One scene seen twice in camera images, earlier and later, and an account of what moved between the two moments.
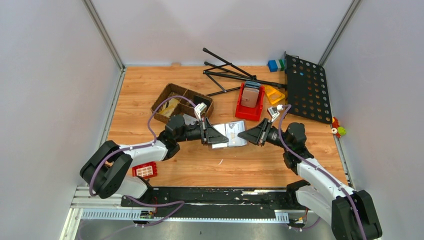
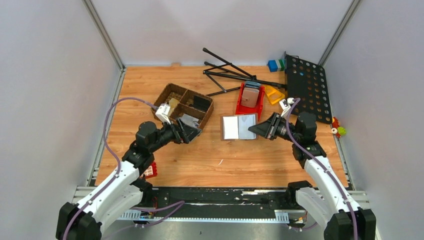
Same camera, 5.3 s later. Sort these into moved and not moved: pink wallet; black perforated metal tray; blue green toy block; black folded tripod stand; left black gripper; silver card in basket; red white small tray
Moved: left black gripper
Not moved: red white small tray; black folded tripod stand; black perforated metal tray; pink wallet; blue green toy block; silver card in basket
